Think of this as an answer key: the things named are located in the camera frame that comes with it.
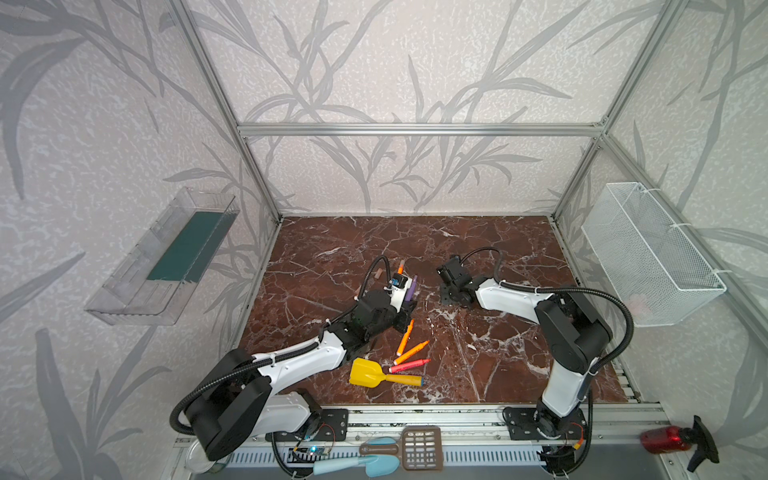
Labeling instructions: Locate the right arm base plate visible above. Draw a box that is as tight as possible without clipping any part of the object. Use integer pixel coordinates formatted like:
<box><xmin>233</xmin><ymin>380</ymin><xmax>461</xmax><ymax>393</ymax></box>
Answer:
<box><xmin>502</xmin><ymin>405</ymin><xmax>587</xmax><ymax>443</ymax></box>

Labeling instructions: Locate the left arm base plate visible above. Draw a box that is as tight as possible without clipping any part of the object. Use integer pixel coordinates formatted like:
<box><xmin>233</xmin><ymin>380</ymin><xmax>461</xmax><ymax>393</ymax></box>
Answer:
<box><xmin>266</xmin><ymin>408</ymin><xmax>349</xmax><ymax>442</ymax></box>

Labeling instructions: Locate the purple marker pen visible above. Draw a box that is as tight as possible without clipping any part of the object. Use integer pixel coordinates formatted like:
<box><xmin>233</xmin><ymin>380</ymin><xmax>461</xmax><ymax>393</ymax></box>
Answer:
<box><xmin>405</xmin><ymin>275</ymin><xmax>418</xmax><ymax>302</ymax></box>

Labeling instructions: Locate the light blue spatula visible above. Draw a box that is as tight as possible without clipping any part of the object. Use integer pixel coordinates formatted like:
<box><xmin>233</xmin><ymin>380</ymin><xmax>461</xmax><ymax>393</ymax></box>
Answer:
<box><xmin>313</xmin><ymin>437</ymin><xmax>401</xmax><ymax>478</ymax></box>

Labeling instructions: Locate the small circuit board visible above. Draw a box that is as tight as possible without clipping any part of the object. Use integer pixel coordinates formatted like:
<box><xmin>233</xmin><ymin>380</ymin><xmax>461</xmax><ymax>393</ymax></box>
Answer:
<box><xmin>289</xmin><ymin>443</ymin><xmax>334</xmax><ymax>464</ymax></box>

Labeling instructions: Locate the aluminium front rail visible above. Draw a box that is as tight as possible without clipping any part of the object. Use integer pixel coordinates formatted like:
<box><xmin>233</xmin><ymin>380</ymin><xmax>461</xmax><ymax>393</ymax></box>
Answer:
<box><xmin>167</xmin><ymin>403</ymin><xmax>673</xmax><ymax>469</ymax></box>

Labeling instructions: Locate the red marker pen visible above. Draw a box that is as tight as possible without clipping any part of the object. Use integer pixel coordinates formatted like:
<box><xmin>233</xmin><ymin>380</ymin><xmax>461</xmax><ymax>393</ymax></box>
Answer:
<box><xmin>389</xmin><ymin>359</ymin><xmax>431</xmax><ymax>374</ymax></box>

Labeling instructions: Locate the yellow toy shovel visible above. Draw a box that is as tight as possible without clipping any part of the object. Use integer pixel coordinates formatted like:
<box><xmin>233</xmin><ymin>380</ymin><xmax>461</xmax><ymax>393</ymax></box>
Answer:
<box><xmin>349</xmin><ymin>358</ymin><xmax>423</xmax><ymax>388</ymax></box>

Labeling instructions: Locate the red spray bottle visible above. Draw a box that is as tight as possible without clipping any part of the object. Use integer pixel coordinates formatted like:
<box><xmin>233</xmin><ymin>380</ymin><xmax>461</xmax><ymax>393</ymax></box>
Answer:
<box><xmin>640</xmin><ymin>415</ymin><xmax>720</xmax><ymax>473</ymax></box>

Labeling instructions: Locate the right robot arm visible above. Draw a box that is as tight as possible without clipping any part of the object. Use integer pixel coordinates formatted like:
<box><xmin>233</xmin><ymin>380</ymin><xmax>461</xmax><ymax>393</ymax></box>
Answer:
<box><xmin>437</xmin><ymin>255</ymin><xmax>635</xmax><ymax>436</ymax></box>

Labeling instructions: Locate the clear plastic wall tray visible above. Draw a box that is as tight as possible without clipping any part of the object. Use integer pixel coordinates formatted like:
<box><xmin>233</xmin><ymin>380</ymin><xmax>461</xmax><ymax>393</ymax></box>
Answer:
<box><xmin>85</xmin><ymin>187</ymin><xmax>240</xmax><ymax>326</ymax></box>

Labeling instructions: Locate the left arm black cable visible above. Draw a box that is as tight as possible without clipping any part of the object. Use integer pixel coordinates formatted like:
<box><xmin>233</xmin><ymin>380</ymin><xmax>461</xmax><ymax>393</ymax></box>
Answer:
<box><xmin>169</xmin><ymin>255</ymin><xmax>392</xmax><ymax>436</ymax></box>

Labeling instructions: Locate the white wire basket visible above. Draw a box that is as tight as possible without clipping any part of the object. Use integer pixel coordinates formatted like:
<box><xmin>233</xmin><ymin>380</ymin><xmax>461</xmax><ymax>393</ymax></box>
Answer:
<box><xmin>582</xmin><ymin>182</ymin><xmax>727</xmax><ymax>328</ymax></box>

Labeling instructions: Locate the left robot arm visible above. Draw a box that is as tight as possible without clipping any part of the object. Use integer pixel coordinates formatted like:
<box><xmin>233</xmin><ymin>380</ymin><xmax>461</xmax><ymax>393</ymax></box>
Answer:
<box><xmin>169</xmin><ymin>290</ymin><xmax>417</xmax><ymax>461</ymax></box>

